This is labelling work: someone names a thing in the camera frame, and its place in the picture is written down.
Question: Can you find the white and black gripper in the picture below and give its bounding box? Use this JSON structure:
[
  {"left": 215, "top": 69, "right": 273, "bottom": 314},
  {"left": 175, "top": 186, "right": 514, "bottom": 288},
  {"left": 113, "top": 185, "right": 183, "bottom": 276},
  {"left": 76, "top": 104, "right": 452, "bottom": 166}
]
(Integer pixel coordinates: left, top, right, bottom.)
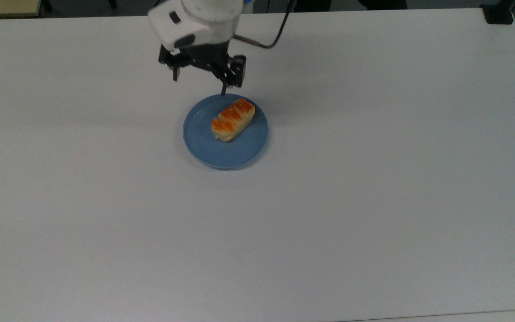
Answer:
[{"left": 148, "top": 1, "right": 247, "bottom": 97}]

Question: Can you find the bread roll with orange glaze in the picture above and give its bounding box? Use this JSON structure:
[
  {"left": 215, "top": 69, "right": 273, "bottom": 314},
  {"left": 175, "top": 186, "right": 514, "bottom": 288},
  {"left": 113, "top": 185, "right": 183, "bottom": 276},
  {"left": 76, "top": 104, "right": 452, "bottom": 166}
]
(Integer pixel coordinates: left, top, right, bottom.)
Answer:
[{"left": 211, "top": 98, "right": 256, "bottom": 143}]

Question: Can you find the blue plastic plate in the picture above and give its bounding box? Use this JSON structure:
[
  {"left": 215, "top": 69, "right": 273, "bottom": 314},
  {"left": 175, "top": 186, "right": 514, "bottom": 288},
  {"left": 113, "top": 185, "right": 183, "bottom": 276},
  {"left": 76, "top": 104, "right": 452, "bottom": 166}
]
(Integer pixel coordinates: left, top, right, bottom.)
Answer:
[{"left": 182, "top": 93, "right": 270, "bottom": 171}]

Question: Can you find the wooden board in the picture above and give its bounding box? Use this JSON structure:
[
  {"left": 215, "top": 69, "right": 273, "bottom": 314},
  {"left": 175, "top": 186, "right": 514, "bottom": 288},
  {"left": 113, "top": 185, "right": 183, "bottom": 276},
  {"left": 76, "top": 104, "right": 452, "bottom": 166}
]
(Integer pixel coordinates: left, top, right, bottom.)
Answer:
[{"left": 0, "top": 0, "right": 42, "bottom": 19}]

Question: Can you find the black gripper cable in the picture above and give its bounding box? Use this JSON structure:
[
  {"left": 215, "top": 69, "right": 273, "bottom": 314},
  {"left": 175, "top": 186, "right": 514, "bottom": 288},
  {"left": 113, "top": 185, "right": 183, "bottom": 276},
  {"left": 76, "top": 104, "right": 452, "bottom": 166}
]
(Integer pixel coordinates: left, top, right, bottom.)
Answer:
[{"left": 232, "top": 0, "right": 297, "bottom": 49}]

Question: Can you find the black table clamp mount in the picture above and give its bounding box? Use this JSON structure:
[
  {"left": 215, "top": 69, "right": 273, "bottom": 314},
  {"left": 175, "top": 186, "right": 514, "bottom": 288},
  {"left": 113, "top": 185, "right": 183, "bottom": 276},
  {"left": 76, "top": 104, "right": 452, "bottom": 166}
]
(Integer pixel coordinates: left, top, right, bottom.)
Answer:
[{"left": 482, "top": 0, "right": 515, "bottom": 25}]

